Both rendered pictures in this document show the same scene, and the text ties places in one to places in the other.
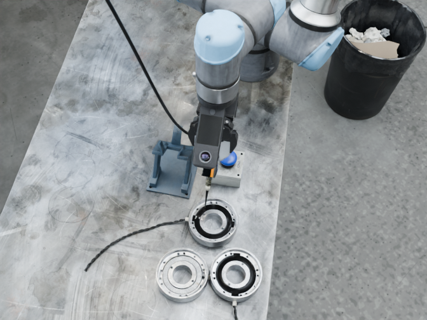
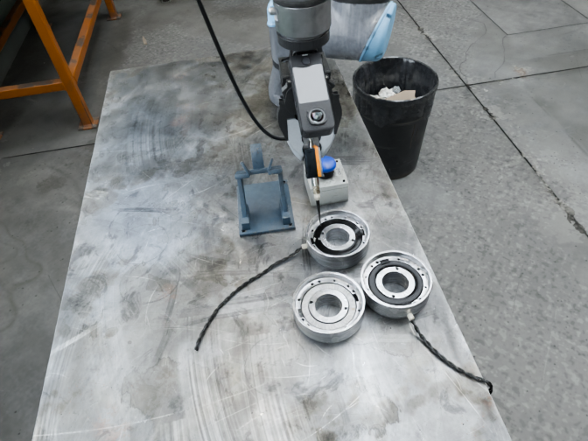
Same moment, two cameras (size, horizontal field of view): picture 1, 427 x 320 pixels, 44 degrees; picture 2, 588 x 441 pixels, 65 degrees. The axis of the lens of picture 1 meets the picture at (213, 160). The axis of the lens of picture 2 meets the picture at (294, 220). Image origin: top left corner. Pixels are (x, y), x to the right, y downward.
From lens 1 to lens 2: 47 cm
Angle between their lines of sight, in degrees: 14
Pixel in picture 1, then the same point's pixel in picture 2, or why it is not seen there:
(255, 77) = not seen: hidden behind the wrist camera
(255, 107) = not seen: hidden behind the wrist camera
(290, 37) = (344, 24)
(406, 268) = (512, 290)
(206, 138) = (309, 94)
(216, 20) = not seen: outside the picture
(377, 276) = (489, 308)
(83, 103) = (130, 178)
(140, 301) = (286, 361)
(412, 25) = (418, 73)
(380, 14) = (386, 74)
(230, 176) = (335, 185)
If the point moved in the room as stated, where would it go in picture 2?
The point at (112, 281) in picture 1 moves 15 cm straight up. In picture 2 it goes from (237, 350) to (218, 292)
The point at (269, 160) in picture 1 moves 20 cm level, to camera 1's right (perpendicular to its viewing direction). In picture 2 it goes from (367, 166) to (458, 143)
